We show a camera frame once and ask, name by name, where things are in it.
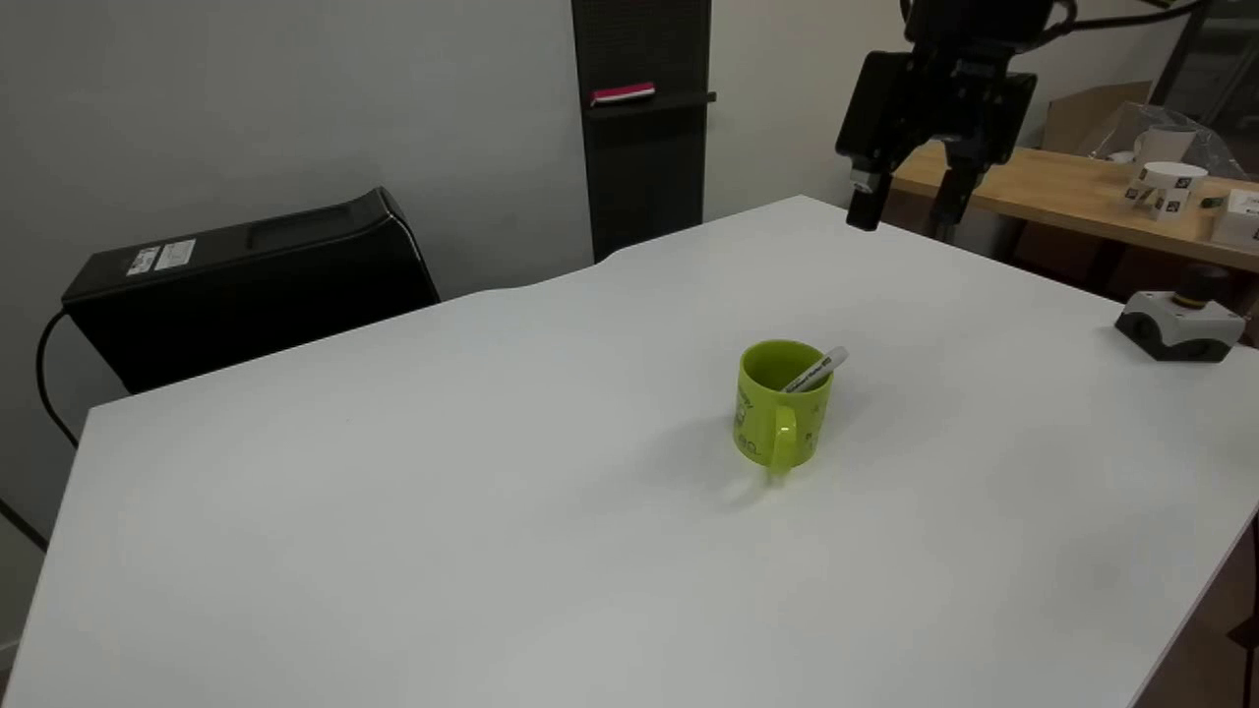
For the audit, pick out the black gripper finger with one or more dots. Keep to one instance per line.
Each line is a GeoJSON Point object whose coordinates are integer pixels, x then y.
{"type": "Point", "coordinates": [957, 189]}
{"type": "Point", "coordinates": [865, 197]}

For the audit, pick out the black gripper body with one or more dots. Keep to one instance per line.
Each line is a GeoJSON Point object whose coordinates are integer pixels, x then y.
{"type": "Point", "coordinates": [939, 100]}

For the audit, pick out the white paper cup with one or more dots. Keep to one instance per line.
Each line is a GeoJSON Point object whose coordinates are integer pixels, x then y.
{"type": "Point", "coordinates": [1167, 178]}

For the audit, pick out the wooden side table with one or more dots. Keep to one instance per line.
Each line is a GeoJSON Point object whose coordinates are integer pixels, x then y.
{"type": "Point", "coordinates": [1063, 189]}

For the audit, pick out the brown cardboard box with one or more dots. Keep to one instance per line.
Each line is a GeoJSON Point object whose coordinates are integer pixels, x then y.
{"type": "Point", "coordinates": [1093, 121]}

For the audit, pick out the tall dark shelf column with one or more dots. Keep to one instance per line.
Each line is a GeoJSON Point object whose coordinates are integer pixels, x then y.
{"type": "Point", "coordinates": [641, 170]}

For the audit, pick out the clear plastic bag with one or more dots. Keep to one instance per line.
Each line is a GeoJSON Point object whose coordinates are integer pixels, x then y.
{"type": "Point", "coordinates": [1181, 138]}

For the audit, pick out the green ceramic mug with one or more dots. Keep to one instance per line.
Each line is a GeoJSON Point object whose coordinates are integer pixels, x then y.
{"type": "Point", "coordinates": [762, 423]}

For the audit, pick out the black white emergency stop box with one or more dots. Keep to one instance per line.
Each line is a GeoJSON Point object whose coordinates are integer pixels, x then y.
{"type": "Point", "coordinates": [1181, 330]}

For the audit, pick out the flat pink red item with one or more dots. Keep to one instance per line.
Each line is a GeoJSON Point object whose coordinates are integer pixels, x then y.
{"type": "Point", "coordinates": [624, 92]}

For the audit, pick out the dark framed panel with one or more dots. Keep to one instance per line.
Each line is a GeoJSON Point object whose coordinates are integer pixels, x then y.
{"type": "Point", "coordinates": [1213, 64]}

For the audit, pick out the black computer case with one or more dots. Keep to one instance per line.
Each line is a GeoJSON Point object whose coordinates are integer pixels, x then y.
{"type": "Point", "coordinates": [262, 294]}

